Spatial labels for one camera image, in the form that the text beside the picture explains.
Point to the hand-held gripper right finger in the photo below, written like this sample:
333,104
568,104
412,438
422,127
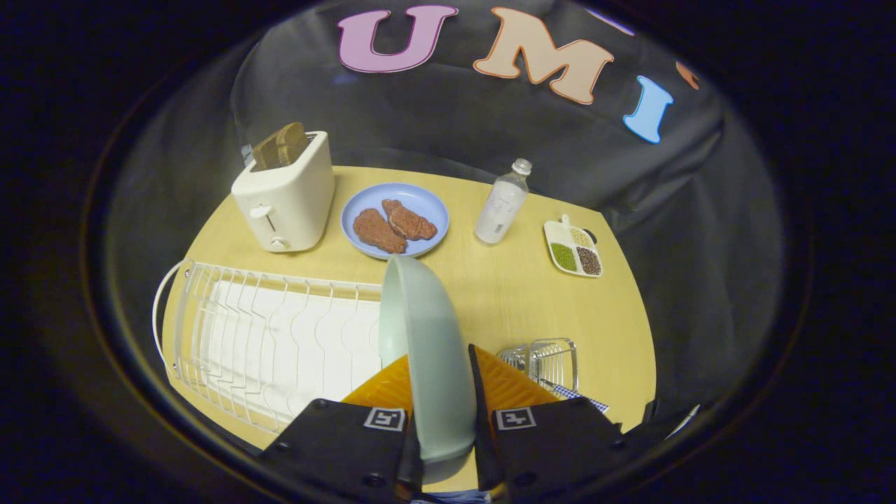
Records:
477,392

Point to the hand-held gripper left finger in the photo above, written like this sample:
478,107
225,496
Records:
336,448

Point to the pale green plate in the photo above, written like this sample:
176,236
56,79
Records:
434,350

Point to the white divided dish with beans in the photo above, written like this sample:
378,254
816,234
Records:
574,252

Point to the blue plate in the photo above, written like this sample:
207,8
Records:
420,203

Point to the blue checkered cloth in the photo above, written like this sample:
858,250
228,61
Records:
584,401

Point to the white drainer mat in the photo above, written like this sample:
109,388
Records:
294,336

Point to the brown meat piece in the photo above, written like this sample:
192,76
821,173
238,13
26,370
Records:
378,231
411,222

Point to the white plastic bottle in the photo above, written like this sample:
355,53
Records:
498,208

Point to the white toaster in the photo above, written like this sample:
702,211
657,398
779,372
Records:
290,203

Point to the black backdrop cloth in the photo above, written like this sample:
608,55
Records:
434,119

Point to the brown toast slice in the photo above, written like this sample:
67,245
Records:
264,152
290,142

